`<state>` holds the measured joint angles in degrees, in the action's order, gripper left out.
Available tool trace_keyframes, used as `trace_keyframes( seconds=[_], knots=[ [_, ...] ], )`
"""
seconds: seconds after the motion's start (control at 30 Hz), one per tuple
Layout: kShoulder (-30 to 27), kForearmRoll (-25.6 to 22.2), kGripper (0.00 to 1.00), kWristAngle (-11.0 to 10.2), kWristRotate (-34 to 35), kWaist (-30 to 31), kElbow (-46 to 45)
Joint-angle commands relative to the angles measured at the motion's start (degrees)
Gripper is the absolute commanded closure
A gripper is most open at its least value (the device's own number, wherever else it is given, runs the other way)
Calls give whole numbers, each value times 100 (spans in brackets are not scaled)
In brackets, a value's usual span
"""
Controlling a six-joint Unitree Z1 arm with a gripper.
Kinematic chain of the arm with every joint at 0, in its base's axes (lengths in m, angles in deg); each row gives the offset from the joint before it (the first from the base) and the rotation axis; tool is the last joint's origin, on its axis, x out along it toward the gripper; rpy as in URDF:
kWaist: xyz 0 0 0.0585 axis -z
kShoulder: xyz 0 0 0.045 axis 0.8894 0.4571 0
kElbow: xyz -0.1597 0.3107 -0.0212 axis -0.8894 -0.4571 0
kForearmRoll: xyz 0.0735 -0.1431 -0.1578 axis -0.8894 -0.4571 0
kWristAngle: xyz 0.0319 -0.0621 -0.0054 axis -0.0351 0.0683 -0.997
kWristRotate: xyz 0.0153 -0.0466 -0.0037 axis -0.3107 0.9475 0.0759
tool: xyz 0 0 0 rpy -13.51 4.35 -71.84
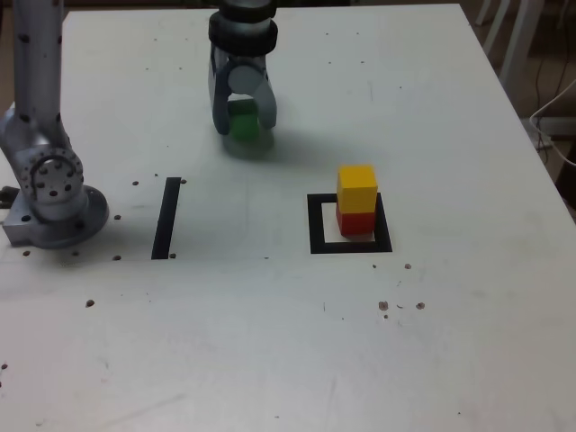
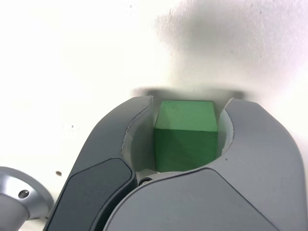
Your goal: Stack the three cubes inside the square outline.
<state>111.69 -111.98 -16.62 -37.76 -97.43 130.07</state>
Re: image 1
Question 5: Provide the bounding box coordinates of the black tape square outline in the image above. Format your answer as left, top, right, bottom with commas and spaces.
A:
307, 192, 393, 256

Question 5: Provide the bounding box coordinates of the white cable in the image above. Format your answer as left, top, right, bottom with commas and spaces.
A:
529, 79, 576, 167

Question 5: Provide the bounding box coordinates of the red cube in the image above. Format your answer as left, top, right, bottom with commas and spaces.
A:
336, 209, 377, 239

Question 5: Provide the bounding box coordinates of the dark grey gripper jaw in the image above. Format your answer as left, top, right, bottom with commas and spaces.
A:
211, 62, 235, 136

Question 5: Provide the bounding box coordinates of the white box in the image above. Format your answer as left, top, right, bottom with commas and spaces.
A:
537, 117, 576, 136

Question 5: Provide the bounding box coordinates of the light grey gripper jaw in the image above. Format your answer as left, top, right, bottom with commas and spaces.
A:
227, 65, 278, 131

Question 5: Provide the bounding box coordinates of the yellow cube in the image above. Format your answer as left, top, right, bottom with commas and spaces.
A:
337, 165, 378, 213

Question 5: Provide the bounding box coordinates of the thin dark cable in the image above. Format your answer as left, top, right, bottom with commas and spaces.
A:
534, 53, 569, 107

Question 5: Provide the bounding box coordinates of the green cube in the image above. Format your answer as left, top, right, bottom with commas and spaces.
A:
227, 101, 262, 141

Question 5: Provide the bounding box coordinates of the black tape strip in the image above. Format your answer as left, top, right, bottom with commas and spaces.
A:
150, 176, 182, 261

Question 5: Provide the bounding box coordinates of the black base cable plug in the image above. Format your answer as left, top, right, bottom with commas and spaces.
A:
0, 185, 19, 212

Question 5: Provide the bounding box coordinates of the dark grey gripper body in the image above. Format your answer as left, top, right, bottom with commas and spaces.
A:
207, 42, 272, 94

